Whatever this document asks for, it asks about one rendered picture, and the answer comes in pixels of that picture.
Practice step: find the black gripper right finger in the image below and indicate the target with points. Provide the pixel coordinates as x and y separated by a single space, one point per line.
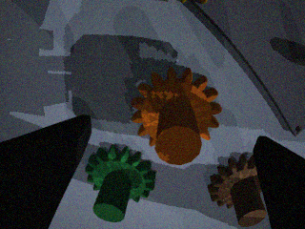
281 175

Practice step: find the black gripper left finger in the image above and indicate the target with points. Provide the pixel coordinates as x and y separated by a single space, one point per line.
35 171

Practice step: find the orange gear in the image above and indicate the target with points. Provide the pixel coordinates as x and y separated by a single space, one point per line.
177 113

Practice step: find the green gear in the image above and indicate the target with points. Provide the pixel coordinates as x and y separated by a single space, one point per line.
119 177

